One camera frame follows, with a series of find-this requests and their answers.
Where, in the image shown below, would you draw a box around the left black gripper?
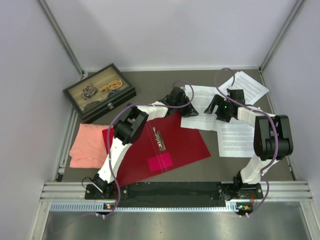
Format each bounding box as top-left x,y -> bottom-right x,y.
174,96 -> 198,118

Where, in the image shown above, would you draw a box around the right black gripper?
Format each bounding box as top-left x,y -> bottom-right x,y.
204,95 -> 233,123

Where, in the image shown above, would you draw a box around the red plastic folder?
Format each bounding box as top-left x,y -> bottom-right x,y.
116,112 -> 211,187

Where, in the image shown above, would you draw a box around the metal folder clip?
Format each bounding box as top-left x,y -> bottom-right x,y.
152,127 -> 166,151

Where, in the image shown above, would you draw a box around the single printed paper sheet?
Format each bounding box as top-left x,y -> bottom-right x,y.
217,119 -> 254,158

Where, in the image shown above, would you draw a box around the stack of printed papers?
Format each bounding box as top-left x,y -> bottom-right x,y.
219,71 -> 269,105

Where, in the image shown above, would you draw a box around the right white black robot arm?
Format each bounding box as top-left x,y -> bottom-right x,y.
204,88 -> 294,198

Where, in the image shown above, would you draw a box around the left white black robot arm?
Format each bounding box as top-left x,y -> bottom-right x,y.
92,84 -> 199,199

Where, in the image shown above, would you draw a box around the yellow rubber bands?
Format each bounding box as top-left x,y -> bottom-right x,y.
99,78 -> 123,92

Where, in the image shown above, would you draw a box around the black glass-lid display box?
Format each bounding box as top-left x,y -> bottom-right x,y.
63,63 -> 137,123

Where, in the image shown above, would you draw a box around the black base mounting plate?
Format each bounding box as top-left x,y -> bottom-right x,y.
84,181 -> 266,207

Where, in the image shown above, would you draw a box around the dark patterned fabric item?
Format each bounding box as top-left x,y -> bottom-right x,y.
82,85 -> 98,100

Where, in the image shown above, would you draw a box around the pink folded cloth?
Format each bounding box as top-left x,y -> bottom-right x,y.
69,123 -> 109,169

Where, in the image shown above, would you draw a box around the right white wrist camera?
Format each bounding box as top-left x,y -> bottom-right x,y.
226,85 -> 236,93

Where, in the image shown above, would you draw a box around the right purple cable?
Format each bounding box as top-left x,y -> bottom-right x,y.
214,67 -> 280,218

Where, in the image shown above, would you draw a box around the purple cable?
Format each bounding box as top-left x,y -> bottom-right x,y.
214,67 -> 280,218
94,79 -> 196,218

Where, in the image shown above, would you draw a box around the grey slotted cable duct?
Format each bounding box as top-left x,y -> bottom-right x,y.
50,202 -> 239,213

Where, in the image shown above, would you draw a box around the aluminium frame rail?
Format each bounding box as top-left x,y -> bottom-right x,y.
39,181 -> 313,210

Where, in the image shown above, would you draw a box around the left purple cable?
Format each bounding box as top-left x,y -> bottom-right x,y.
94,79 -> 196,218

